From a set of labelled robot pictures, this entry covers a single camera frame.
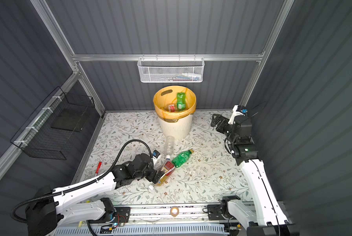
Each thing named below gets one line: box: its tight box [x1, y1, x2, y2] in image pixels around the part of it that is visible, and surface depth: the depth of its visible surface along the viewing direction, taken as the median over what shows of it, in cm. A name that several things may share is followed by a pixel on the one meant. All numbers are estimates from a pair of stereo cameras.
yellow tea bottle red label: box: [156, 154, 176, 186], surface depth 86 cm
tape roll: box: [170, 206, 180, 217], surface depth 77 cm
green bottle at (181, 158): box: [172, 149, 193, 169], surface depth 93 cm
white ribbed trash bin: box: [157, 114, 194, 140], surface depth 93 cm
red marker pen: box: [95, 161, 103, 175], surface depth 92 cm
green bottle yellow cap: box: [176, 91, 187, 112], surface depth 98 cm
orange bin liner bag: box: [152, 85, 197, 123], surface depth 96 cm
